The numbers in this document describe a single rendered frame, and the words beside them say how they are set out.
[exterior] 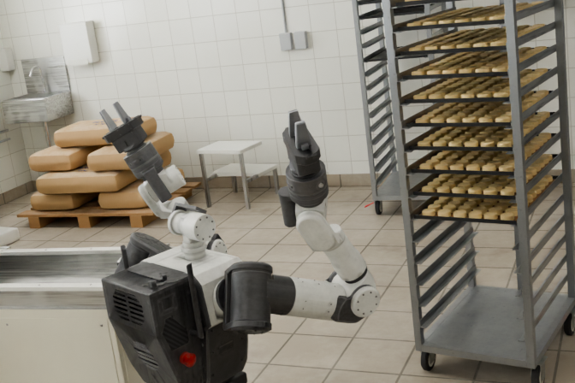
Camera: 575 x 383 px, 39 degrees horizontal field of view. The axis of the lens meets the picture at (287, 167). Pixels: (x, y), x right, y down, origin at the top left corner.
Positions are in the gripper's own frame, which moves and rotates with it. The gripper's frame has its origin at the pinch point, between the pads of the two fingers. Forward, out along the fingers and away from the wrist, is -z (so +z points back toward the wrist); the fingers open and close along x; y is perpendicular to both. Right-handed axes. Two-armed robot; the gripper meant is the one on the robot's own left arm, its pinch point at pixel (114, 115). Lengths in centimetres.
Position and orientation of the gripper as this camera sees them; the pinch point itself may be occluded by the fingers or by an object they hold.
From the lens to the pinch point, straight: 226.8
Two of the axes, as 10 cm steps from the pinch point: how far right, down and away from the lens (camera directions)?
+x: 8.3, -4.1, -3.8
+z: 5.1, 8.3, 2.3
